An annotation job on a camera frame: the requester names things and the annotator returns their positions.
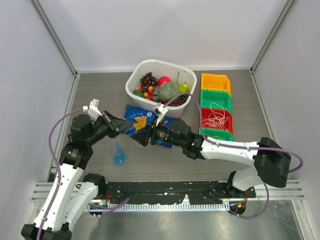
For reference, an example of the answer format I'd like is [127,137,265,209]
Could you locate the green lime fruit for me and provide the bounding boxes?
[133,89,145,98]

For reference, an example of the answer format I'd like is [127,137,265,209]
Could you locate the upper green plastic bin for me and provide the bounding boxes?
[200,89,233,113]

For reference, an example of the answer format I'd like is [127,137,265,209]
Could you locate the white wire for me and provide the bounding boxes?
[201,113,230,130]
[209,101,230,123]

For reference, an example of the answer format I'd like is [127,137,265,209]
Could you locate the red plastic bin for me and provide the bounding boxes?
[199,107,234,134]

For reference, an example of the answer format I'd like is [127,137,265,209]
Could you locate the green pear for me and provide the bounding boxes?
[178,82,189,94]

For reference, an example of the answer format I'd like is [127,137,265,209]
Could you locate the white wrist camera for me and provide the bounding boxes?
[152,103,168,123]
[82,98,102,120]

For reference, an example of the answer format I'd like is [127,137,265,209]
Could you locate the white plastic fruit tub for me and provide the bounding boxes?
[125,59,197,111]

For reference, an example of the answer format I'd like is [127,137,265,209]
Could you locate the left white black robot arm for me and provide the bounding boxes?
[21,111,133,240]

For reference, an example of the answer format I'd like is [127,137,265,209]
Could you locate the red apple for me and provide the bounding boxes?
[158,76,171,87]

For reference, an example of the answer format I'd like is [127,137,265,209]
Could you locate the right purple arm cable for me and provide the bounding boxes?
[162,92,305,220]

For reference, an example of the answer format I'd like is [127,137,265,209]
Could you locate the blue wire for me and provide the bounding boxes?
[110,141,129,168]

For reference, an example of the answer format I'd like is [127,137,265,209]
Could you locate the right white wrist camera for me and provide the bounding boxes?
[152,103,168,123]

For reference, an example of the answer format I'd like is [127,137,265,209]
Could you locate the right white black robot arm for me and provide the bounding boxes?
[131,118,291,198]

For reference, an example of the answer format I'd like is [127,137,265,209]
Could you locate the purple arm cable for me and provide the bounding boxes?
[162,92,305,220]
[37,107,131,240]

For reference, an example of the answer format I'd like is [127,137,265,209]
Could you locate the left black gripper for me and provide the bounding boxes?
[85,110,133,146]

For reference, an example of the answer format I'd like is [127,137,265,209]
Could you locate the blue Doritos chip bag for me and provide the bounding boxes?
[122,104,175,148]

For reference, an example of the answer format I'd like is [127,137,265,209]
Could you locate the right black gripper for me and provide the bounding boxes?
[131,115,185,148]

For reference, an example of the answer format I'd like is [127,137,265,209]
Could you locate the white slotted cable duct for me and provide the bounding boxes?
[84,201,230,212]

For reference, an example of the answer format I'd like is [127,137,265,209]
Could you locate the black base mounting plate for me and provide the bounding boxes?
[107,181,256,205]

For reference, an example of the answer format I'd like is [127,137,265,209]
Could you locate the orange plastic bin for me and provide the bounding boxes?
[201,73,232,96]

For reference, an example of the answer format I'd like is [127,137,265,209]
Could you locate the red yellow cherries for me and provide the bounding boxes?
[136,87,155,101]

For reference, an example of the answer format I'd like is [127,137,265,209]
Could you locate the lower dark grape bunch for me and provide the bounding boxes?
[155,94,188,107]

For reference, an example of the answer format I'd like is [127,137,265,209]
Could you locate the green netted melon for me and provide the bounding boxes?
[158,82,180,100]

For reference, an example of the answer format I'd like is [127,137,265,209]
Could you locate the lower green plastic bin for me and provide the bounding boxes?
[202,127,234,142]

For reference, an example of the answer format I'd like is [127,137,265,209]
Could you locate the dark red grape bunch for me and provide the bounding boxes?
[139,72,158,87]

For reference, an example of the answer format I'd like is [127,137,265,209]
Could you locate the green plastic bin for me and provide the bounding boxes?
[202,127,234,142]
[200,89,233,113]

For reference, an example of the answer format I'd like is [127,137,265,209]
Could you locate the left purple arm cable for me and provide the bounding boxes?
[37,107,131,240]

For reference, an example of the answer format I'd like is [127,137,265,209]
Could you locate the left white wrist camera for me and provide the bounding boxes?
[82,98,102,120]

